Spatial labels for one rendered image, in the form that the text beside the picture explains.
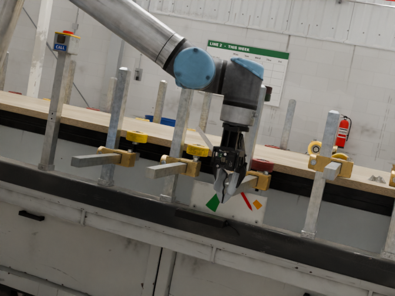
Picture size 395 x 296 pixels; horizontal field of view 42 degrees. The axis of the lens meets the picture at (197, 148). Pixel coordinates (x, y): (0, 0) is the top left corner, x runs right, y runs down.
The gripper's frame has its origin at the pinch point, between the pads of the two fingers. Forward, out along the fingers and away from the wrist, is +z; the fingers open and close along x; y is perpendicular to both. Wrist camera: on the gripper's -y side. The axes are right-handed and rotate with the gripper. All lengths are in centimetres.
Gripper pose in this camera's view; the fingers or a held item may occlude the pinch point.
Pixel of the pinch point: (223, 198)
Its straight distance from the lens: 140.0
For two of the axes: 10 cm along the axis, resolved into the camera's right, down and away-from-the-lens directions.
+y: -3.2, 0.3, -9.5
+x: 9.3, 2.0, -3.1
